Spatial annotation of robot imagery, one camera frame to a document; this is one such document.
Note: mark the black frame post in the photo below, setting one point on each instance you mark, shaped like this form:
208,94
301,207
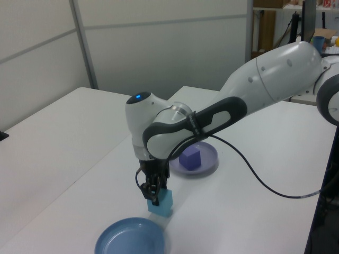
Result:
321,211

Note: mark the light blue cube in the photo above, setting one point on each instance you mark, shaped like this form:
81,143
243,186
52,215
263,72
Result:
165,203

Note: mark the brown cardboard board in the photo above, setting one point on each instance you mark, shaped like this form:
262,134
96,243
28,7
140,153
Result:
266,30

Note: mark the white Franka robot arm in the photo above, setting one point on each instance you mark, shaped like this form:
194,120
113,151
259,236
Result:
270,71

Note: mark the red and white box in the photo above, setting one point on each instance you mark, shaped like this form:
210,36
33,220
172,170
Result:
328,3

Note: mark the purple cube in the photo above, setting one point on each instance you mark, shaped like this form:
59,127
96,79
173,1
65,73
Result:
189,160

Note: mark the blue plate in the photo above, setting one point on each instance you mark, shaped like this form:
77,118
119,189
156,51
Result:
129,238

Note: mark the open cardboard box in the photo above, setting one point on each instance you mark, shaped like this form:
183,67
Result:
327,33

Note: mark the blue cup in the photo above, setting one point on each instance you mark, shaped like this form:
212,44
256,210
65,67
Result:
318,43

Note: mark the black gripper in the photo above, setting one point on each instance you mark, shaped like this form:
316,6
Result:
153,168

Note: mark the yellow ball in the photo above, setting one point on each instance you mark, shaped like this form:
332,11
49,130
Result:
337,41

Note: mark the grey partition post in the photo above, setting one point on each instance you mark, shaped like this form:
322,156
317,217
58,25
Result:
84,45
250,29

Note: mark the purple plate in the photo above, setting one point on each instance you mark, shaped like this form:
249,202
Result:
208,154

